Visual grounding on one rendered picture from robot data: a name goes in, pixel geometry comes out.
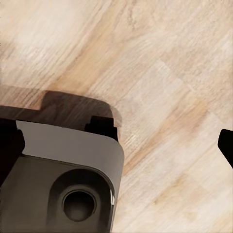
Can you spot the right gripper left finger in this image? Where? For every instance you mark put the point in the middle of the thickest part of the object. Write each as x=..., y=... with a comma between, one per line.
x=12, y=145

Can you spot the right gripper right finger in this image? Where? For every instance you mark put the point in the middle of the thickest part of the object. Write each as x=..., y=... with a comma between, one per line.
x=225, y=144

